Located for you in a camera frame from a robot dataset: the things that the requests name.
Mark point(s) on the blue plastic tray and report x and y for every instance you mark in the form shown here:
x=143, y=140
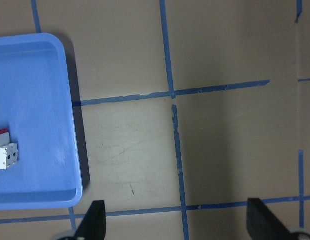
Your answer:
x=36, y=108

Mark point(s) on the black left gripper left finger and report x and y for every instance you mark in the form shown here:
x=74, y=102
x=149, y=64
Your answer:
x=93, y=225

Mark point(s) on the white circuit breaker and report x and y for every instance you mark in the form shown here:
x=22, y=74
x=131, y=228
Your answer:
x=9, y=152

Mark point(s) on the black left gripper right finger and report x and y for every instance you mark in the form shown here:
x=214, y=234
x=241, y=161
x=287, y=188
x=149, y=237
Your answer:
x=262, y=224

